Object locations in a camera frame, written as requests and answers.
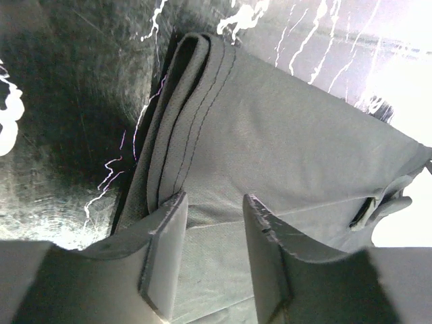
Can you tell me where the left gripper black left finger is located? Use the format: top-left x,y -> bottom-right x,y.
1,192 -> 188,323

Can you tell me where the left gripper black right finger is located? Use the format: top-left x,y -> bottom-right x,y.
243,195 -> 431,323

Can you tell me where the black t shirt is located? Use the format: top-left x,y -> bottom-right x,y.
117,33 -> 431,323

